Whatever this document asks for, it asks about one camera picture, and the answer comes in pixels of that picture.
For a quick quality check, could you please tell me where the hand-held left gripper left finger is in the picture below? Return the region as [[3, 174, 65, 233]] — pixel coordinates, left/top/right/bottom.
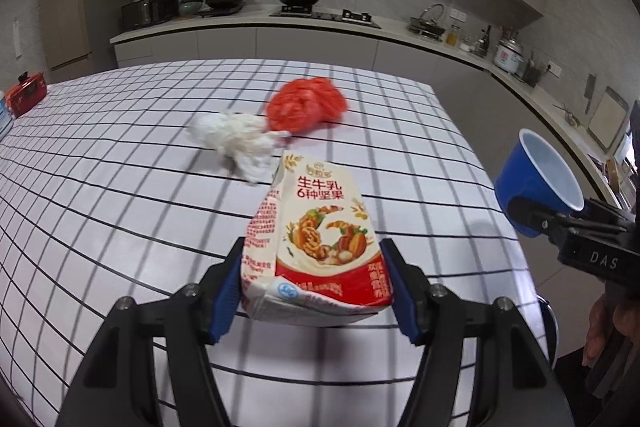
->
[[55, 237, 247, 427]]

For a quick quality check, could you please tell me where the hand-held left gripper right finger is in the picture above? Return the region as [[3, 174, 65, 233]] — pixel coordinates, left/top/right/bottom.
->
[[379, 238, 578, 427]]

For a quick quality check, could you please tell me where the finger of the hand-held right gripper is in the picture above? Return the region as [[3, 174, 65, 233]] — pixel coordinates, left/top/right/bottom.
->
[[580, 199, 631, 223], [509, 197, 568, 238]]

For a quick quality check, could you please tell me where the blue plastic cup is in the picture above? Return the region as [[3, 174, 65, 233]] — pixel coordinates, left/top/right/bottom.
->
[[494, 129, 585, 239]]

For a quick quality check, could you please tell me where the red and white milk carton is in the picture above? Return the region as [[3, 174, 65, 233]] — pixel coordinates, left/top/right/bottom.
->
[[239, 150, 392, 327]]

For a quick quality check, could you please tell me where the person's right hand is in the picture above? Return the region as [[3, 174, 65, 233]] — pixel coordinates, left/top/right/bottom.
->
[[585, 294, 640, 365]]

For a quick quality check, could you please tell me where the pale cutting board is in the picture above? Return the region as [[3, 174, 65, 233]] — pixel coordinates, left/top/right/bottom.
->
[[587, 87, 630, 152]]

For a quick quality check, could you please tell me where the kitchen cleaver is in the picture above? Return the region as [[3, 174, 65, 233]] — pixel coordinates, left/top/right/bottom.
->
[[584, 74, 598, 115]]

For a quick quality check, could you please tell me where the dark utensil holder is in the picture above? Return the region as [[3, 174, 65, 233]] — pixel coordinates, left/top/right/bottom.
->
[[520, 52, 548, 88]]

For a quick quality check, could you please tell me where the white rice cooker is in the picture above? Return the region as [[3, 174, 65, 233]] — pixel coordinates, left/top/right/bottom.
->
[[492, 27, 526, 74]]

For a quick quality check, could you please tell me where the white checked tablecloth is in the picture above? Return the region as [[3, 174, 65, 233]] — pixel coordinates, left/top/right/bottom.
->
[[0, 59, 538, 427]]

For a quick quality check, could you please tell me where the red plastic bag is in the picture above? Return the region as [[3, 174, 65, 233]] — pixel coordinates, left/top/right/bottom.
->
[[265, 77, 349, 134]]

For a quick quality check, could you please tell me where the metal kettle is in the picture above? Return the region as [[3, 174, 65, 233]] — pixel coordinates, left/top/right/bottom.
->
[[409, 4, 447, 42]]

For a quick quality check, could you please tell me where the kitchen counter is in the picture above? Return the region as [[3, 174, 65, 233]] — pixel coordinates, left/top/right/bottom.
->
[[109, 4, 631, 208]]

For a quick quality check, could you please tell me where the red electric cooker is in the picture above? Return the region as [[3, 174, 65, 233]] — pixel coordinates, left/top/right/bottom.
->
[[2, 71, 48, 116]]

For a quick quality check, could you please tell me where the black gas stove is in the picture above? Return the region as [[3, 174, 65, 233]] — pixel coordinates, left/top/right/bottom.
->
[[270, 5, 382, 29]]

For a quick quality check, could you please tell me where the black toaster oven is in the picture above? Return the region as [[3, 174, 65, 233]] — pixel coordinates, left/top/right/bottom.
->
[[121, 0, 180, 30]]

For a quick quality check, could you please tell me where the beige refrigerator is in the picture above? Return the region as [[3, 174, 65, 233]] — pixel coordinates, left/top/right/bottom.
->
[[39, 0, 123, 72]]

